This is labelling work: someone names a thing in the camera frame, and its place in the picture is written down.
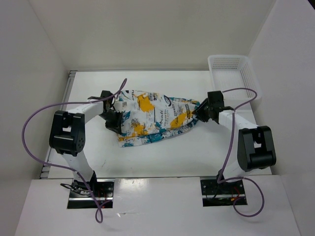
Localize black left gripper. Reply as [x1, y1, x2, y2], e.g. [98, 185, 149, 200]
[99, 109, 123, 135]

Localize patterned white teal yellow shorts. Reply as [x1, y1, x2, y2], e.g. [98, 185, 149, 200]
[115, 90, 200, 148]

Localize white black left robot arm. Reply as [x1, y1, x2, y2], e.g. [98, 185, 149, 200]
[49, 90, 123, 197]

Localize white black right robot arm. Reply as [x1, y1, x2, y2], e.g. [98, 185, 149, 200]
[195, 88, 277, 193]

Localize white plastic mesh basket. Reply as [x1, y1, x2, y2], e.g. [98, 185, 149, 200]
[208, 55, 262, 100]

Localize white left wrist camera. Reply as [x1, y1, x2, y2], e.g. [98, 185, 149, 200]
[114, 101, 128, 112]

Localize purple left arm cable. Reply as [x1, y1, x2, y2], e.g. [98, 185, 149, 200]
[22, 78, 128, 223]

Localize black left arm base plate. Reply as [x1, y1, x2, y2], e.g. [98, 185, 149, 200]
[67, 178, 116, 209]

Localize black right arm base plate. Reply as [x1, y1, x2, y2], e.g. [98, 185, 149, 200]
[200, 177, 247, 207]

